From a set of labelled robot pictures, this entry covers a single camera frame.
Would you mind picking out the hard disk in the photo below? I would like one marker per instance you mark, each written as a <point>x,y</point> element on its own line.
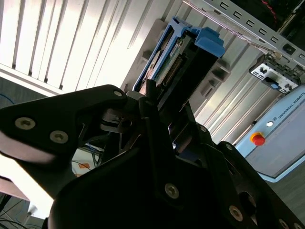
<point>190,71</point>

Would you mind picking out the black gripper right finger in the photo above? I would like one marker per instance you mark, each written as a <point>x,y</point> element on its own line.
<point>214,171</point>

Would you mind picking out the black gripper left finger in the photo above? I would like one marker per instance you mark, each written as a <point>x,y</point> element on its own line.
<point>59,112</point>

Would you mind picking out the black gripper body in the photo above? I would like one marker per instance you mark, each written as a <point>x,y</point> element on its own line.
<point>107,202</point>

